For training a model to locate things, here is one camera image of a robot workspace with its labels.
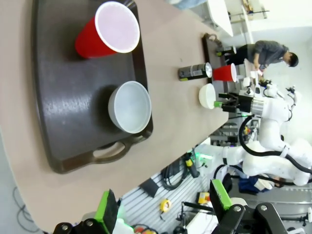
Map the white counter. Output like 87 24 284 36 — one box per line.
207 0 254 44

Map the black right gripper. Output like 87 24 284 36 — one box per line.
214 93 254 114

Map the coiled black cable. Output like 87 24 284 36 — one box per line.
160 164 188 191

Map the white foam bowl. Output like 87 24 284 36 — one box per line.
108 80 152 134
198 83 217 109

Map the red plastic cup white inside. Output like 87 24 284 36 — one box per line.
74 1 141 59
213 62 237 83

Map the person in grey sweater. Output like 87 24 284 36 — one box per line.
229 40 299 72

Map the yellow emergency stop box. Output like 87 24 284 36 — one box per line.
197 191 211 204

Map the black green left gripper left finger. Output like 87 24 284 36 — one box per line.
53 189 120 234

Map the black flat pad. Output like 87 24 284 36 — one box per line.
140 177 160 198

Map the dark brown serving tray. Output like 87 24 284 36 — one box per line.
31 0 154 175
201 33 238 98

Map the yellow tape measure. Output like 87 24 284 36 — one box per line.
159 198 173 215

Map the black drink can silver lid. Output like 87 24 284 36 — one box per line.
178 62 212 81

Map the black Pepsi can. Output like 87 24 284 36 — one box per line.
215 45 236 57

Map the blue cloth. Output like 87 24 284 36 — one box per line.
237 176 259 195

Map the person in light blue clothes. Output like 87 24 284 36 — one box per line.
168 0 208 10

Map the black yellow handheld controller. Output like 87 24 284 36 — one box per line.
184 152 200 178

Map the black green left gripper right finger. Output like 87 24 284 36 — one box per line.
210 179 291 234

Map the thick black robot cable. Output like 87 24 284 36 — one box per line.
238 114 312 175

